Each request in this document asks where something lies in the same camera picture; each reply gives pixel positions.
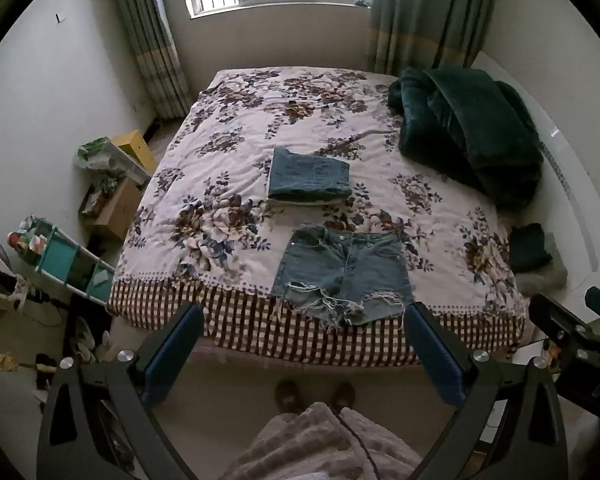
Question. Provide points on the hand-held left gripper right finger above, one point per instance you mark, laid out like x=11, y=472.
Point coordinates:
x=432, y=347

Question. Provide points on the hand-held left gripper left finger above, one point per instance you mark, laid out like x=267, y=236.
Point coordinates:
x=177, y=345

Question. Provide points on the frayed denim shorts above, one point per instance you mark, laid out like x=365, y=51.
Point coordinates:
x=342, y=272

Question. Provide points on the grey cushion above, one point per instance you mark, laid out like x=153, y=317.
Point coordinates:
x=542, y=277

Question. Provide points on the folded dark green cloth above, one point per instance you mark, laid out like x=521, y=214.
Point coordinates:
x=527, y=245

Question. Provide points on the white shoes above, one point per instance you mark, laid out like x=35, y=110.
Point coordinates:
x=87, y=340

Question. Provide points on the person's brown slipper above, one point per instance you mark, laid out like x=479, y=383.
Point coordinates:
x=344, y=395
x=286, y=395

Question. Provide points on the floral bed quilt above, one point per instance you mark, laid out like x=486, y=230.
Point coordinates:
x=230, y=220

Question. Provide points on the teal storage cart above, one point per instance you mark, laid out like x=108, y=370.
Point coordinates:
x=65, y=260

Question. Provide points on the brown cardboard box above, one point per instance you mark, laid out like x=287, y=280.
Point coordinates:
x=117, y=207

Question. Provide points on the yellow box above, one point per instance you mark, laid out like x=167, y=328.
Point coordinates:
x=135, y=147

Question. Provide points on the green and white plastic bag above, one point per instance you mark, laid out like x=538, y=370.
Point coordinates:
x=100, y=157

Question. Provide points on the dark green blanket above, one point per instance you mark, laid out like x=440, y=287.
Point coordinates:
x=475, y=130

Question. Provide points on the folded blue jeans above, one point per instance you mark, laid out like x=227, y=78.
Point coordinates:
x=307, y=175

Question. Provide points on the green striped curtain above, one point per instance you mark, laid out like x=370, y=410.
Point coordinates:
x=420, y=15
x=150, y=45

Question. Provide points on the wall hook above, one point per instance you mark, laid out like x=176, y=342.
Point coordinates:
x=58, y=18

